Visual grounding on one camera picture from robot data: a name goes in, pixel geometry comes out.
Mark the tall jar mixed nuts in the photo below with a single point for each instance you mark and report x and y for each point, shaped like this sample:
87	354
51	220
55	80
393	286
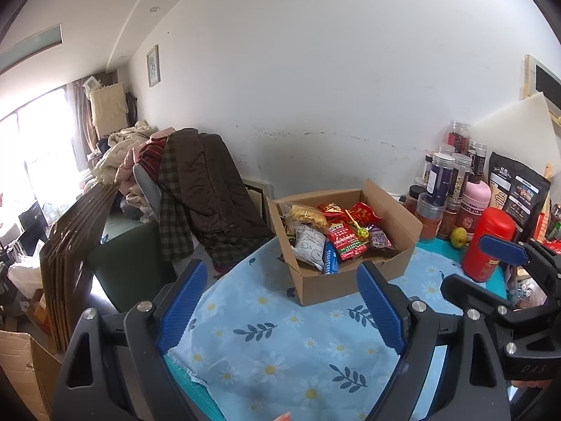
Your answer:
460	175

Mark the wall picture frame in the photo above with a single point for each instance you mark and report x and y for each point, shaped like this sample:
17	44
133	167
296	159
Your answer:
153	66

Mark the yellow waffle bread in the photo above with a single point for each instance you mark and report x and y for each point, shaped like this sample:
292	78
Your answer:
304	214

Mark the brown quilted jacket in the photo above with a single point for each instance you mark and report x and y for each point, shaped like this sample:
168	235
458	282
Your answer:
222	216

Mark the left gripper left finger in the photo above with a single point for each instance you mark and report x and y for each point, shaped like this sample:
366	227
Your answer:
91	383

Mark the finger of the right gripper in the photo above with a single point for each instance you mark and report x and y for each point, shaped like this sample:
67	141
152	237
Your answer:
466	295
537	259

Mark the green apple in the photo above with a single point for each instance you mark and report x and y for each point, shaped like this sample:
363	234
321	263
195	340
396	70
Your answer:
459	237

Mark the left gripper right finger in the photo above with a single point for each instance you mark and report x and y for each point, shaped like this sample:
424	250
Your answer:
471	385

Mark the red crinkled snack bag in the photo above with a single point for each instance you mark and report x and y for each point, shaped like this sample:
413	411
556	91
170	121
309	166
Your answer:
363	214

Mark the red tin canister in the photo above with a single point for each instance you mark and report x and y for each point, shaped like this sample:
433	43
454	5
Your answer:
480	259

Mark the yellow lollipop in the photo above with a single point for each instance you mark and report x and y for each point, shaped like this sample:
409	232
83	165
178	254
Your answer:
362	232

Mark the clear jar red powder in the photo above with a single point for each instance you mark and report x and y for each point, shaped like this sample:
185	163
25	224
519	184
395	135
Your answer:
430	216

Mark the blue tablet tube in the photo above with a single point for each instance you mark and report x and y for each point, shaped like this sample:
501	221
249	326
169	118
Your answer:
330	259

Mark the dark purple tall jar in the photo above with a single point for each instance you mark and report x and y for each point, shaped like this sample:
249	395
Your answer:
439	180

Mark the small red cartoon snack bag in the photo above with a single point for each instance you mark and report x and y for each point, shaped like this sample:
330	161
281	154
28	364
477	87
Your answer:
331	211

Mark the plaid green cloth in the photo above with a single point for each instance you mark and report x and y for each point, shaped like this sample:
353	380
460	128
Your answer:
174	228

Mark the red spicy strip packet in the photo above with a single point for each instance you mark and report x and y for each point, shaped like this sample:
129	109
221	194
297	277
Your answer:
346	241

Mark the cardboard box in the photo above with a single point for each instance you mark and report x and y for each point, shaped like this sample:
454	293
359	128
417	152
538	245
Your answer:
325	235

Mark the silver purple snack bag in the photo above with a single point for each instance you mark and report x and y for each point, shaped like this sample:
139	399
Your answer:
378	239

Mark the tall jar dark berries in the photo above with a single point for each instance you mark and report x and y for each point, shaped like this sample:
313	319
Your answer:
459	136

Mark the pink lidded jar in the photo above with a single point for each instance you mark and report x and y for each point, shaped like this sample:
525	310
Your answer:
475	200

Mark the folded cardboard stack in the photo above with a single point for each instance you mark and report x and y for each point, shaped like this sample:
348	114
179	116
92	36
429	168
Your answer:
66	282

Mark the black stand-up pouch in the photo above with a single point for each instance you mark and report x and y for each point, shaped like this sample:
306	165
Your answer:
518	191

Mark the white croissant bread bag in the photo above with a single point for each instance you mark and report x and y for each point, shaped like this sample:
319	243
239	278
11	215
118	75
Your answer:
309	246

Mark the clear jar brown spice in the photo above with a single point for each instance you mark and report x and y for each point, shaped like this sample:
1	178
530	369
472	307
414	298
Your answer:
449	219

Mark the blue floral tablecloth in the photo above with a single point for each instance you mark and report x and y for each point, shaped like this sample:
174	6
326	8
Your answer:
252	352

